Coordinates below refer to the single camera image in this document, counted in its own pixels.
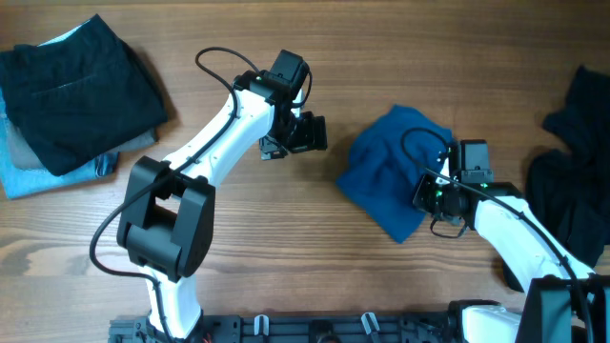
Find blue polo shirt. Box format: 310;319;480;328
336;105;453;243

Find black garment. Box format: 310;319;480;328
525;66;609;268

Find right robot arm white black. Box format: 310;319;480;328
413;175;609;342

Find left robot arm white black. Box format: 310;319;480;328
116;89;328;342

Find folded black pants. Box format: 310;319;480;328
1;15;168;176

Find folded grey garment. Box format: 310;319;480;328
6;123;157;170

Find folded light blue jeans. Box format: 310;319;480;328
1;98;119;199

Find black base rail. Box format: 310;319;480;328
107;312;525;343

